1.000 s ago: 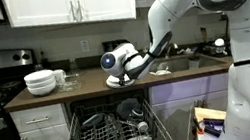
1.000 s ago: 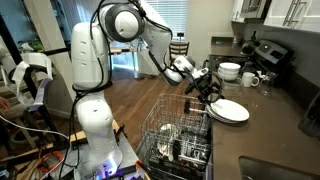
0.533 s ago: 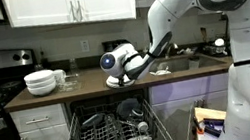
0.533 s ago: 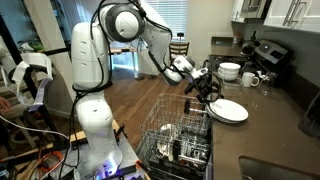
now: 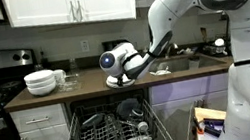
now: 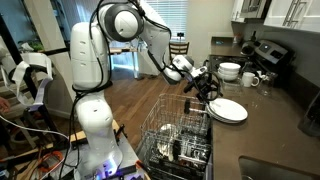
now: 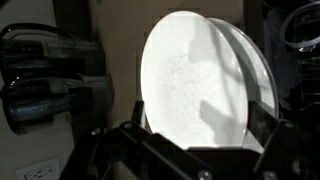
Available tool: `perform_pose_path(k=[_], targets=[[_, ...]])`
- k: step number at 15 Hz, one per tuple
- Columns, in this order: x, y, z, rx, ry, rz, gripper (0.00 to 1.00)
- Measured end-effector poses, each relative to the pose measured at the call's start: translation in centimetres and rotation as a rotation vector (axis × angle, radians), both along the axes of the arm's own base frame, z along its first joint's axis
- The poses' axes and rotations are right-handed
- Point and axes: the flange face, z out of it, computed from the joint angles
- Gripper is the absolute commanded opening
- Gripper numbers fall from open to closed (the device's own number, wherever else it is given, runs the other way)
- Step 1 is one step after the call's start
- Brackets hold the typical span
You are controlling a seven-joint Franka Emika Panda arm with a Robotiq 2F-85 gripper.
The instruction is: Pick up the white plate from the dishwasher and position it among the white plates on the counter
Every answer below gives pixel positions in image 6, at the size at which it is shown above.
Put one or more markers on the stainless steel bowl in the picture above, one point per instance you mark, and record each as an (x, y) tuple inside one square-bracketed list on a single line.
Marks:
[(168, 136)]

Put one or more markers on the stainless steel microwave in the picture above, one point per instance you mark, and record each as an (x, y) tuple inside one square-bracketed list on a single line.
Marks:
[(255, 9)]

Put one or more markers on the white mug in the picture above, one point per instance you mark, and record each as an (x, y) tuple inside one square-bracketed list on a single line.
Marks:
[(248, 80)]

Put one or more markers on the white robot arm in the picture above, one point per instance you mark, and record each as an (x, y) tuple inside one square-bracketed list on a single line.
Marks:
[(90, 60)]

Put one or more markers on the black and steel stove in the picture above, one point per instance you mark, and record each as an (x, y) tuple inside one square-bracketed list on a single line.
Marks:
[(260, 53)]

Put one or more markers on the black stand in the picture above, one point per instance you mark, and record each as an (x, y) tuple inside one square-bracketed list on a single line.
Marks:
[(30, 86)]

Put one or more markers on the dark wine bottle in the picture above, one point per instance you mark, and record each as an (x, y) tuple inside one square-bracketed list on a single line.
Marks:
[(254, 36)]

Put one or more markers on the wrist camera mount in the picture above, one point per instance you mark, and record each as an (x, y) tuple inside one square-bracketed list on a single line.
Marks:
[(199, 71)]

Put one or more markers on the white window blinds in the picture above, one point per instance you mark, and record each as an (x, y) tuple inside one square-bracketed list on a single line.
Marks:
[(173, 16)]

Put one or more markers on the white bowl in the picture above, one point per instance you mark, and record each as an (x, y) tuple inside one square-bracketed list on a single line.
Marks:
[(227, 78), (228, 73), (230, 66)]

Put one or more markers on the wooden chair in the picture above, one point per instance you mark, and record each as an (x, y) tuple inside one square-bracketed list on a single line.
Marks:
[(179, 48)]

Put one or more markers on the lower dishwasher rack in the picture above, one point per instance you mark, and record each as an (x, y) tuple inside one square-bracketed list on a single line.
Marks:
[(186, 166)]

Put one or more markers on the white upper cabinet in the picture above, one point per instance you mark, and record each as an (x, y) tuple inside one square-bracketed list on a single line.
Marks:
[(300, 13)]

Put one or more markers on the robot base table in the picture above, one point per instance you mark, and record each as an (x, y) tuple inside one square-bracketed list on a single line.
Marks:
[(130, 153)]

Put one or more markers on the wooden side table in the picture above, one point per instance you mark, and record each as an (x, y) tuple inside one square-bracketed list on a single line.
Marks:
[(121, 50)]

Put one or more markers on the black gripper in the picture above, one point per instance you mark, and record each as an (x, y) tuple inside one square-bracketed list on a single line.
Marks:
[(203, 85)]

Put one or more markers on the clear glass container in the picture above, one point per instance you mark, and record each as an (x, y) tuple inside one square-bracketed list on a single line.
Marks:
[(231, 86)]

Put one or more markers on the clear glass jar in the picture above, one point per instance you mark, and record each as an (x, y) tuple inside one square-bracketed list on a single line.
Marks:
[(266, 85)]

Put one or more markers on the person hand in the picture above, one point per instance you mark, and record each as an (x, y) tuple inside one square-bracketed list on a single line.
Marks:
[(4, 104)]

